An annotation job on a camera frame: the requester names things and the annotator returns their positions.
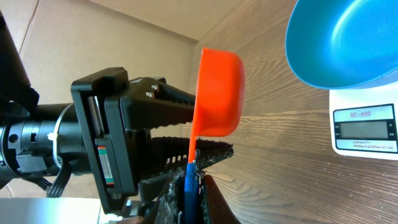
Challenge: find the red measuring scoop blue handle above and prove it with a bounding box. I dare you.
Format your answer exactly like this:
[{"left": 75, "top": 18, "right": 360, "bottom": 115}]
[{"left": 183, "top": 48, "right": 245, "bottom": 223}]

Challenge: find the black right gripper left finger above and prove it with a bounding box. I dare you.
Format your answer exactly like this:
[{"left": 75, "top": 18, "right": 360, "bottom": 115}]
[{"left": 143, "top": 168, "right": 185, "bottom": 224}]

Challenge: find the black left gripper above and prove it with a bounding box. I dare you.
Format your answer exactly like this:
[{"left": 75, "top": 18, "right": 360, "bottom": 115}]
[{"left": 70, "top": 66, "right": 234, "bottom": 215}]

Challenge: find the white digital kitchen scale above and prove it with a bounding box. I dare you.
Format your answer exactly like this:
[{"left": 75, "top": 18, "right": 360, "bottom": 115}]
[{"left": 329, "top": 82, "right": 397, "bottom": 161}]

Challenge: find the blue bowl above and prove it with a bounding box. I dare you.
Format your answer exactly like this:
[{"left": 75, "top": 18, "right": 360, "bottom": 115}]
[{"left": 285, "top": 0, "right": 397, "bottom": 90}]

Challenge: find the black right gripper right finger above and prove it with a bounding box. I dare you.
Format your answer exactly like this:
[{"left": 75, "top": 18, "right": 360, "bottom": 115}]
[{"left": 198, "top": 175, "right": 241, "bottom": 224}]

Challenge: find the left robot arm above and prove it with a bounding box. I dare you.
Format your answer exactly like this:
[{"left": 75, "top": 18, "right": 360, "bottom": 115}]
[{"left": 1, "top": 21, "right": 195, "bottom": 215}]

